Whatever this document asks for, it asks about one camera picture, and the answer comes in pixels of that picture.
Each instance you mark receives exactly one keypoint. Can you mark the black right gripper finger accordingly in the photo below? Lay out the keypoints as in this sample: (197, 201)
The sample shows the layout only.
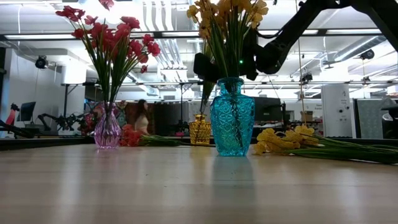
(202, 70)

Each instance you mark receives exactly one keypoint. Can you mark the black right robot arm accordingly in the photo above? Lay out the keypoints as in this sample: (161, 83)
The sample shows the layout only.
(280, 46)

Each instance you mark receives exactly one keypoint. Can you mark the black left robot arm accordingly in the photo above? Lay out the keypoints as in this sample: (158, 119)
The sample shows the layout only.
(17, 130)

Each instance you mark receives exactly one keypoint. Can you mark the black distant robot arm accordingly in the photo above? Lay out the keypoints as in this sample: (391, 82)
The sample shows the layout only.
(71, 119)
(48, 119)

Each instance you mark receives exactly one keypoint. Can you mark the blue patterned glass vase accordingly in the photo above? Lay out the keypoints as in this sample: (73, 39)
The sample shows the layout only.
(231, 124)

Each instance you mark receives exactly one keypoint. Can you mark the amber glass vase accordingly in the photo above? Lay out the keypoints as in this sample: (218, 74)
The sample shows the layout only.
(200, 132)

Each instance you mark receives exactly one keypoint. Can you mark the pink ribbed glass vase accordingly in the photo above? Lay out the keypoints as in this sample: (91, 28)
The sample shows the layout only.
(107, 135)

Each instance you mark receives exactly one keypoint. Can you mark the white ceiling pipes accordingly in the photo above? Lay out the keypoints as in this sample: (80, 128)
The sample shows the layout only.
(178, 46)

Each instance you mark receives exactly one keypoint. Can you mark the black backdrop stand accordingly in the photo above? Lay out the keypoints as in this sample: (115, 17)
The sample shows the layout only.
(161, 83)

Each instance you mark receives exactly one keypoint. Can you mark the wide black monitor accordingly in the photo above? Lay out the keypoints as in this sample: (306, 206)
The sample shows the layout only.
(267, 109)

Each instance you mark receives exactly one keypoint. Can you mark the black ceiling spotlight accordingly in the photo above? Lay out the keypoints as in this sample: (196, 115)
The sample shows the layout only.
(306, 77)
(367, 54)
(41, 62)

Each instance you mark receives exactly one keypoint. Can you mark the brown cardboard box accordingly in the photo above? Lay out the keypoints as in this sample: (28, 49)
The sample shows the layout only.
(309, 117)

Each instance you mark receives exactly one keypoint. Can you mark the person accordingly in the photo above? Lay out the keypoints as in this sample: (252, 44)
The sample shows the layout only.
(142, 123)

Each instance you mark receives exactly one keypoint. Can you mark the black ceiling track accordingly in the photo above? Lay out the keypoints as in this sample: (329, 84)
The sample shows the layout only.
(342, 82)

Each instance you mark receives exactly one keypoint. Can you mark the white column with devices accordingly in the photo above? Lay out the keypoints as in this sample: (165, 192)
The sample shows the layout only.
(337, 102)

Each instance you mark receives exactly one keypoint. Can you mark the white ceiling box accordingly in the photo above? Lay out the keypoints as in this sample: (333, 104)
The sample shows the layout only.
(74, 77)

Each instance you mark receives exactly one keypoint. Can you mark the grey partition panel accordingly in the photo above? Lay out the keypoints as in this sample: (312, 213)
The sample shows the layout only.
(368, 118)

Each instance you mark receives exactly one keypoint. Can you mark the black office chair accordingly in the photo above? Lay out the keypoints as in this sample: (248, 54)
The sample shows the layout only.
(391, 123)

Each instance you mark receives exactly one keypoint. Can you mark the black linear light fixture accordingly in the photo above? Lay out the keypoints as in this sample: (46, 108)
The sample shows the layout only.
(46, 36)

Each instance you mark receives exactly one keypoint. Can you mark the small black monitor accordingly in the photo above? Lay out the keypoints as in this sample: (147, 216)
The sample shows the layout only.
(27, 110)

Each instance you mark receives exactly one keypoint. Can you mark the red tag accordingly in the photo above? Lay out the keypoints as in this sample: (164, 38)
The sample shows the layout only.
(12, 116)

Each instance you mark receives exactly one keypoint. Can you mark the grey spiral duct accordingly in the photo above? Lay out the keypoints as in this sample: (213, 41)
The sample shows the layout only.
(357, 46)

